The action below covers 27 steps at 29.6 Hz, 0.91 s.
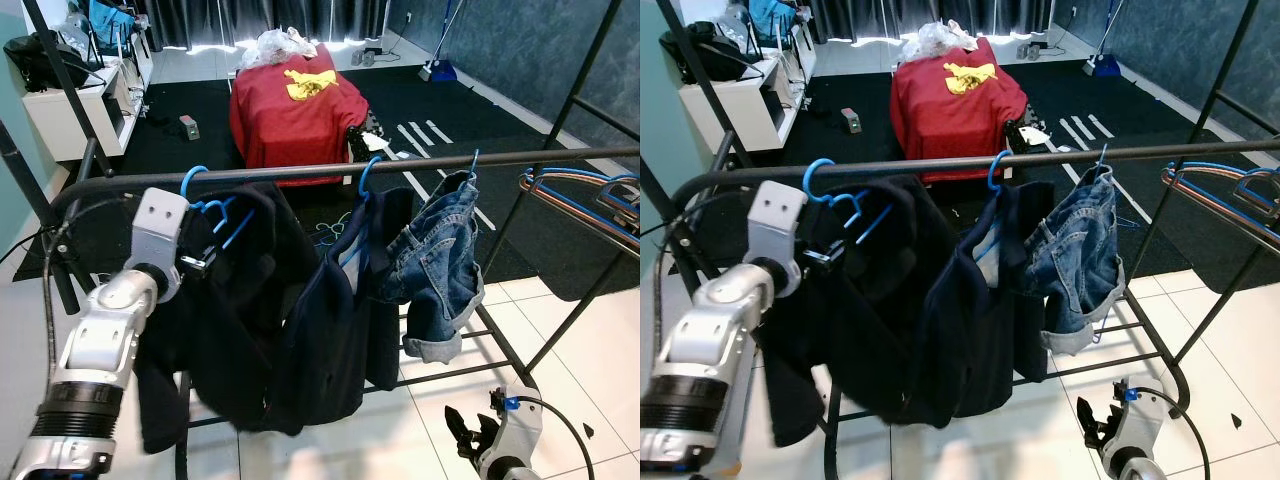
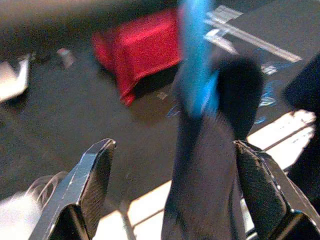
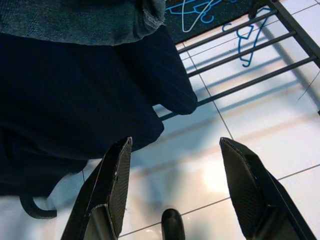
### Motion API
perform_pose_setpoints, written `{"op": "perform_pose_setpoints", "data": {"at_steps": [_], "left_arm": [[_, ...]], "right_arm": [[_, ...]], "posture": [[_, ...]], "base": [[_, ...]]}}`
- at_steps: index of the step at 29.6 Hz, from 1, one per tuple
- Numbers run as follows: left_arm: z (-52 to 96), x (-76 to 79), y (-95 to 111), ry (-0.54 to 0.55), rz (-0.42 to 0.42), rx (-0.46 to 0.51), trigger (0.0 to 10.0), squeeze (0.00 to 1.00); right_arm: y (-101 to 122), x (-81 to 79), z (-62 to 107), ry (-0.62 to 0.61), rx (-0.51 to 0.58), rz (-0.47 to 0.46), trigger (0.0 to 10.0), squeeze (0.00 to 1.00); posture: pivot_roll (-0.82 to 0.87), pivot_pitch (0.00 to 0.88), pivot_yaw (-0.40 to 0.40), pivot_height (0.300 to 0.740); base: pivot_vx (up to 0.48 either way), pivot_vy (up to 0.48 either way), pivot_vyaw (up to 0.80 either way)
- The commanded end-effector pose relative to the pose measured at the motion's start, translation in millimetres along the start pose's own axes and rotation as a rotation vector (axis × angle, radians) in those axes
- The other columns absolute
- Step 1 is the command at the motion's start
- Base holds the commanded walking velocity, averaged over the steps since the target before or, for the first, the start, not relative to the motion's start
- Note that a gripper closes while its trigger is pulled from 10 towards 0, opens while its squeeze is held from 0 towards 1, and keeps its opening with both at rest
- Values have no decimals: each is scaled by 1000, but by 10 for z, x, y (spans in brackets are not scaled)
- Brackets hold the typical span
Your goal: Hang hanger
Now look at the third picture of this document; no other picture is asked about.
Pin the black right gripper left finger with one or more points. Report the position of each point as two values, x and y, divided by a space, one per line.
117 187

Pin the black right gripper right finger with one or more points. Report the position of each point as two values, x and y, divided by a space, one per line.
250 195

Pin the pale blue plastic hanger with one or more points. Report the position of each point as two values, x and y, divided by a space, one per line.
192 25

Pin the black curved hook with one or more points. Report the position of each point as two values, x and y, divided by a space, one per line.
32 212

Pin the dark navy ribbed garment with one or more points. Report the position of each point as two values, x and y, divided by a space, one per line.
75 100

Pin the grey metal drying rack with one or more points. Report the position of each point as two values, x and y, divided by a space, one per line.
300 32

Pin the grey blue knit garment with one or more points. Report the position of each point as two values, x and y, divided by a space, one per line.
62 20

